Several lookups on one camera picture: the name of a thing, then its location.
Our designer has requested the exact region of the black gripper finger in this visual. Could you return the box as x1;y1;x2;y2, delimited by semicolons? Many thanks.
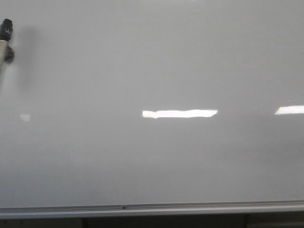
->
4;46;15;63

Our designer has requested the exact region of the grey marker tray ledge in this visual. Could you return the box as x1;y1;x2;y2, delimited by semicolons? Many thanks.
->
0;202;304;219

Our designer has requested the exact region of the white whiteboard with aluminium frame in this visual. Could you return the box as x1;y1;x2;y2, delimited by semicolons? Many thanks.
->
0;0;304;209

